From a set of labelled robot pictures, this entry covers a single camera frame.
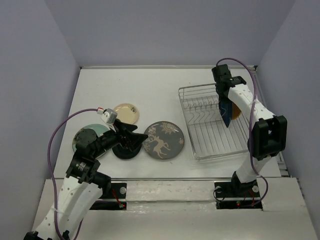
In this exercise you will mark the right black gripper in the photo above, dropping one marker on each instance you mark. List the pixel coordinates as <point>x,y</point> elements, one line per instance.
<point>223,97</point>

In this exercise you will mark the round woven wicker plate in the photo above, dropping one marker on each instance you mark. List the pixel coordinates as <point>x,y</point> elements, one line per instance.
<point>236,112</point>

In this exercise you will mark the black round plate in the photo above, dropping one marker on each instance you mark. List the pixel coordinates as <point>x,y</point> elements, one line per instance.
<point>124,153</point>

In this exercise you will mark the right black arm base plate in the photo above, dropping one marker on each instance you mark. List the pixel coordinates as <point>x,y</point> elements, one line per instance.
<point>228,199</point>

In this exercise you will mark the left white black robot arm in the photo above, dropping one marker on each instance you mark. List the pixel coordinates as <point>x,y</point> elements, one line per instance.
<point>83,184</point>

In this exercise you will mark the light green floral plate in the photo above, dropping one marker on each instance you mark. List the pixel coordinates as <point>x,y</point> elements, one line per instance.
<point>99,129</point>

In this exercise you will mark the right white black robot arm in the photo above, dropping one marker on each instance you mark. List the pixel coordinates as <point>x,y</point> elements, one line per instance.
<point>267,133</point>

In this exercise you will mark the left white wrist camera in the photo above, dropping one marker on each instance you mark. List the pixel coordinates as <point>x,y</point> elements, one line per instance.
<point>108,116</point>

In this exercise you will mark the grey reindeer snowflake plate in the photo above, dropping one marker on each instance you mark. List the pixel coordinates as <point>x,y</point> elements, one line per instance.
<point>165,140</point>

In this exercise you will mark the cream floral ceramic plate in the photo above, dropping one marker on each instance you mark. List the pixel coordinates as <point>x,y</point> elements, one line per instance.
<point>127,113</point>

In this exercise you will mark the metal wire dish rack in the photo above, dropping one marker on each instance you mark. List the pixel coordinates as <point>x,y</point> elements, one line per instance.
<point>205,126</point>

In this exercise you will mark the dark blue leaf-shaped plate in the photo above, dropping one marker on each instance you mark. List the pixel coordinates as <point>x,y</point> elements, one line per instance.
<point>226,110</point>

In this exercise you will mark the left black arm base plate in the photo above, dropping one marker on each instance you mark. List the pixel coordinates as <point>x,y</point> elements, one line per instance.
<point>113,200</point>

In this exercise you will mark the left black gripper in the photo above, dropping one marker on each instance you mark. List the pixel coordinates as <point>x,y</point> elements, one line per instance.
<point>133,140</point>

